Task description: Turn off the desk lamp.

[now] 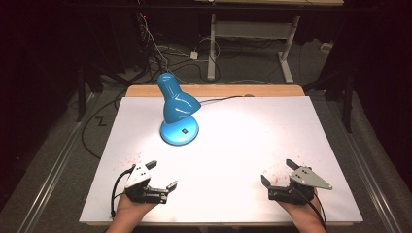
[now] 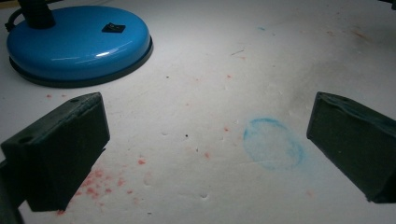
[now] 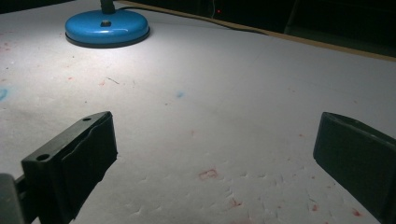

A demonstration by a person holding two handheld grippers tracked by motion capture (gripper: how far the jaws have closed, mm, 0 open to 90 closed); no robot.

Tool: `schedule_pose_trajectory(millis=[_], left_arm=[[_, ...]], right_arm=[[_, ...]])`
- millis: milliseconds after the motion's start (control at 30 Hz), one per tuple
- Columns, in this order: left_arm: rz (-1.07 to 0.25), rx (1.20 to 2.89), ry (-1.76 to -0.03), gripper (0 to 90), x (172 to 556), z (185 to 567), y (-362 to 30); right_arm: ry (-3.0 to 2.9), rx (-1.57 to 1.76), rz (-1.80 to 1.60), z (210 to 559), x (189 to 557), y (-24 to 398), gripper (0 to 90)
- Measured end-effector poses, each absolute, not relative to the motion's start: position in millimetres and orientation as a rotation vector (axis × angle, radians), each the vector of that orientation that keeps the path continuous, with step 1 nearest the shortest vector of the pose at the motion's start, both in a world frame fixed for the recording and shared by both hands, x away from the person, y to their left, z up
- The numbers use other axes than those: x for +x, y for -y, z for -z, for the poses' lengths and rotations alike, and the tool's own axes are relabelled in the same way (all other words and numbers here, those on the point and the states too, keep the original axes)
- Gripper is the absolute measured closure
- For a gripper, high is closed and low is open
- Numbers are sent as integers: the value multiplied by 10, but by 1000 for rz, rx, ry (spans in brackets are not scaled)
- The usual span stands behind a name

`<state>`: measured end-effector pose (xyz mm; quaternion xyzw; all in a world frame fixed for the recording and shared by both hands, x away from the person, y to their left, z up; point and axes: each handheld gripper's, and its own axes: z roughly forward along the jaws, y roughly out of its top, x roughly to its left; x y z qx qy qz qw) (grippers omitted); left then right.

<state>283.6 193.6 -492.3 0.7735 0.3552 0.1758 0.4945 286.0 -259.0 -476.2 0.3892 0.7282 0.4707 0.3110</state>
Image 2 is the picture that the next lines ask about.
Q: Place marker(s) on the blue round lamp base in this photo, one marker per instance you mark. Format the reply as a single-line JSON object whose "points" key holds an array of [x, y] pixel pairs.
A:
{"points": [[77, 46]]}

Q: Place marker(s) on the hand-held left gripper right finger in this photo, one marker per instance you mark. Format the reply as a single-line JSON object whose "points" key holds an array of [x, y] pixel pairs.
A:
{"points": [[355, 146]]}

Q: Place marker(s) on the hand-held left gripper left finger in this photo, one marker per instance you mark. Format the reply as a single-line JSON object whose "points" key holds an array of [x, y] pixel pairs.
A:
{"points": [[59, 149]]}

